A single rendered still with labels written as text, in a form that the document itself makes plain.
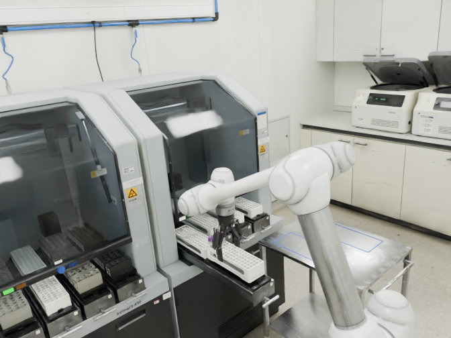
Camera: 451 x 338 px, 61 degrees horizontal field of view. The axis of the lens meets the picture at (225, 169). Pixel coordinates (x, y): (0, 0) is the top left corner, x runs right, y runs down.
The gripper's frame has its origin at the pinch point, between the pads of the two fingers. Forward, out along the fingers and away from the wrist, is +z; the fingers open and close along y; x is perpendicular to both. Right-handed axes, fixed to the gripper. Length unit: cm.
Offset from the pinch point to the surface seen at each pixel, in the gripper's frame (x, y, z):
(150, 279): 29.3, -27.4, 15.2
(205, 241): 19.3, 0.5, 2.3
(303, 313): -6, 47, 61
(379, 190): 48, 229, 56
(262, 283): -21.4, 0.4, 7.0
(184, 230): 37.6, 0.8, 2.4
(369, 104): 63, 230, -25
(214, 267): 4.9, -5.6, 8.2
